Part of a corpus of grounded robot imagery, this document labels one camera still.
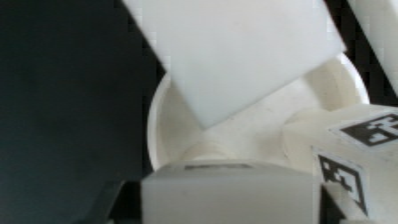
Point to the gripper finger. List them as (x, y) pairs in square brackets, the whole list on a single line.
[(106, 213)]

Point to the white U-shaped fence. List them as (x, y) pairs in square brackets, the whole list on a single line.
[(378, 17)]

